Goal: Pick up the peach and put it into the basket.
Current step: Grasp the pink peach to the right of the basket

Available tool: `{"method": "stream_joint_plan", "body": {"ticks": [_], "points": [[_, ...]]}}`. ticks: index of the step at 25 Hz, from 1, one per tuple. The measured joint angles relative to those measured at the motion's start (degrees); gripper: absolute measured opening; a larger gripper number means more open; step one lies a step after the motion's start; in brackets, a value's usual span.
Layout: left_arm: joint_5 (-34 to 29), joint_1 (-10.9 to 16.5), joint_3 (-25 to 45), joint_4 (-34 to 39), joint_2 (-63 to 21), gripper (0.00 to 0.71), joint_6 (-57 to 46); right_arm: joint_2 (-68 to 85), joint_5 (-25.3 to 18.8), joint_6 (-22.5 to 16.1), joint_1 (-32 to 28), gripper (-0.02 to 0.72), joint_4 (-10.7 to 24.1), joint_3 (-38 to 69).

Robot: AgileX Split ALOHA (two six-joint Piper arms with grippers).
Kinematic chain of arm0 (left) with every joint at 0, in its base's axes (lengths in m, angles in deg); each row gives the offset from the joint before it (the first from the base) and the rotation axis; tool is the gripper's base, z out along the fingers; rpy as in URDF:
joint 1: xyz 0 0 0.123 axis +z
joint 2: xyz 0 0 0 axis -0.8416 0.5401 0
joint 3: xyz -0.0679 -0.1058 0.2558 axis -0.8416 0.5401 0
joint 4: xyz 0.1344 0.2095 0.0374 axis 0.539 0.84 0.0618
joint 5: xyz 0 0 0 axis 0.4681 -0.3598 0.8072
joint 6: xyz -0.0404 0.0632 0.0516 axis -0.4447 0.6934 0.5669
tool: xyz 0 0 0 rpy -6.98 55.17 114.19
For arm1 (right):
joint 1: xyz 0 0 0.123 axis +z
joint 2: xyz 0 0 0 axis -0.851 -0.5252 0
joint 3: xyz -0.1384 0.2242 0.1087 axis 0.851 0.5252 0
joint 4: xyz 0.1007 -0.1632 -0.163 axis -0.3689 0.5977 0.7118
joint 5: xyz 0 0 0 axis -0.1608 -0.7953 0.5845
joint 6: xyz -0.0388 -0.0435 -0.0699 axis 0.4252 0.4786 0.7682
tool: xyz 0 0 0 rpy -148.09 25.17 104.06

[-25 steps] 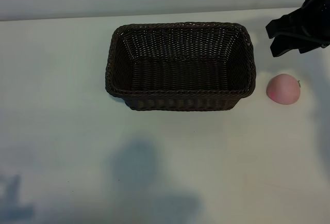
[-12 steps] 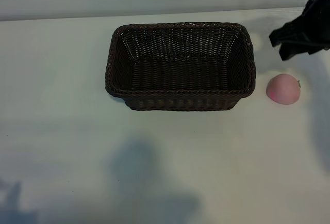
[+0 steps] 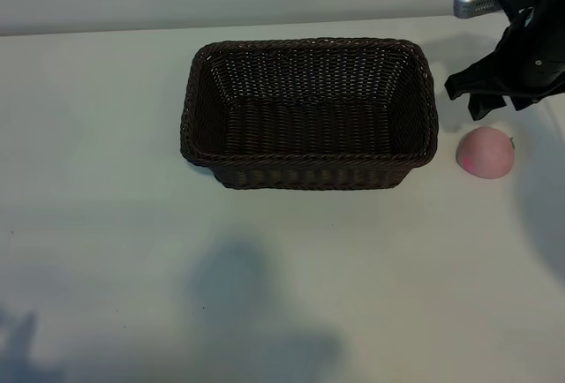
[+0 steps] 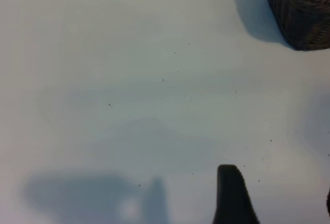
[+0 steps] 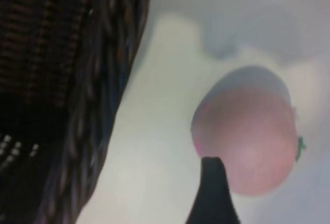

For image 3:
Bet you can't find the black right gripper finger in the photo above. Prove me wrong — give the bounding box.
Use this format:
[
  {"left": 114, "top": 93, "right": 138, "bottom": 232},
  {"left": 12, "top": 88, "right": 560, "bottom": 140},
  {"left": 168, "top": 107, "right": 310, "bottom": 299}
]
[
  {"left": 443, "top": 64, "right": 509, "bottom": 101},
  {"left": 466, "top": 94, "right": 508, "bottom": 122}
]

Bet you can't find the dark brown wicker basket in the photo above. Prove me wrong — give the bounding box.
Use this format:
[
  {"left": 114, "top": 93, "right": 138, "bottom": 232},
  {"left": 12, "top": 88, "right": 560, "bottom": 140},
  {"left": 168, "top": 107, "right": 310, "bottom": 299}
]
[{"left": 179, "top": 37, "right": 441, "bottom": 190}]

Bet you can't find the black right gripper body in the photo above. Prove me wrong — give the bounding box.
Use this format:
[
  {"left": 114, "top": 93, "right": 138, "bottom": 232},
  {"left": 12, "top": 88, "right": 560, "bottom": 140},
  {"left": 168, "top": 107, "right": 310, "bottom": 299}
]
[{"left": 493, "top": 5, "right": 565, "bottom": 112}]

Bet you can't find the pink peach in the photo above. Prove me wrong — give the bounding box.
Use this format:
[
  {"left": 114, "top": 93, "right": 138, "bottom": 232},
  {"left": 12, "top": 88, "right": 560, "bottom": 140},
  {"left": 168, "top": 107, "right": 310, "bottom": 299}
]
[{"left": 456, "top": 126, "right": 516, "bottom": 179}]

